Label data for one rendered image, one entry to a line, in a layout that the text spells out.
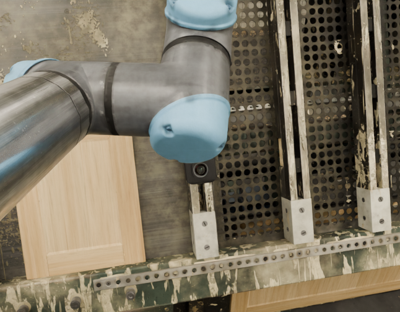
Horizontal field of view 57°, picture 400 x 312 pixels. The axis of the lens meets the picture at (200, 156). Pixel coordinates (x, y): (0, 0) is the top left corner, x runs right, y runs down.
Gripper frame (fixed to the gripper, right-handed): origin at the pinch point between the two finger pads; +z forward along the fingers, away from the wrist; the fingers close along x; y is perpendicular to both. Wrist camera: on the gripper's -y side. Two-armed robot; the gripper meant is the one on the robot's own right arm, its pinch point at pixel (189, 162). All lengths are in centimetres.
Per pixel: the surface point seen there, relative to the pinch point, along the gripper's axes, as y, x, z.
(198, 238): -4.9, -3.6, 36.4
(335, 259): -13, -44, 46
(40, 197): 9.8, 36.3, 32.7
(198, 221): -1.1, -4.0, 34.1
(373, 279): -16, -83, 100
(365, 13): 44, -55, 8
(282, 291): -16, -41, 97
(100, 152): 18.9, 20.2, 27.6
